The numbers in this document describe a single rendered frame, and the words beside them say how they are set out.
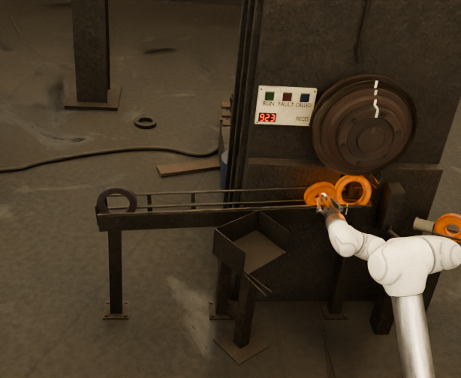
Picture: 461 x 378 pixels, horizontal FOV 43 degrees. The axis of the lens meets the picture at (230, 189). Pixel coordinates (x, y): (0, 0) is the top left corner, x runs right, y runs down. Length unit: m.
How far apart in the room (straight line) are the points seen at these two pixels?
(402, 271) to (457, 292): 1.79
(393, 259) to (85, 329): 1.71
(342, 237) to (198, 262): 1.22
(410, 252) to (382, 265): 0.10
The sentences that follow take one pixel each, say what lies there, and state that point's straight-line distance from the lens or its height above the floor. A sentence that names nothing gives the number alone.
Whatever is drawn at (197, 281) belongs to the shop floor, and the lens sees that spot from 3.35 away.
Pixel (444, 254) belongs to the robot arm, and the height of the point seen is 1.08.
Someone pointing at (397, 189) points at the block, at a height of 0.80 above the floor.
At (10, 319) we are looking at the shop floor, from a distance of 3.21.
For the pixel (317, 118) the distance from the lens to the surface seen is 2.57.
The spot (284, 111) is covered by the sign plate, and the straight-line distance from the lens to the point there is 2.67.
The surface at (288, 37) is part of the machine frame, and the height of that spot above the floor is 1.46.
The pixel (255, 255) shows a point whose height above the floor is 0.60.
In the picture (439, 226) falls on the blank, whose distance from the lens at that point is 2.90.
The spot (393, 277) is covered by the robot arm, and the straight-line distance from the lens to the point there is 1.95.
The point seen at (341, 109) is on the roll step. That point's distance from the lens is 2.55.
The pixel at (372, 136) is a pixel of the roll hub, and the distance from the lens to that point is 2.57.
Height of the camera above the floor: 2.22
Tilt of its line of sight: 32 degrees down
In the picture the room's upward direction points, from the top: 6 degrees clockwise
